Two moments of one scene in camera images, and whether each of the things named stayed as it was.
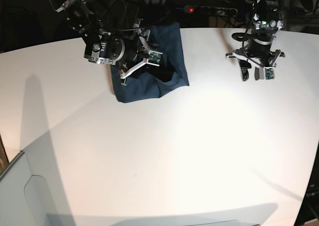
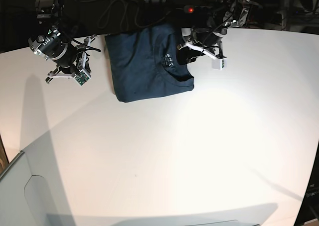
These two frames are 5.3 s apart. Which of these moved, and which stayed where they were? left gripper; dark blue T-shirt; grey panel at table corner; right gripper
Moved: right gripper; left gripper
Stayed: dark blue T-shirt; grey panel at table corner
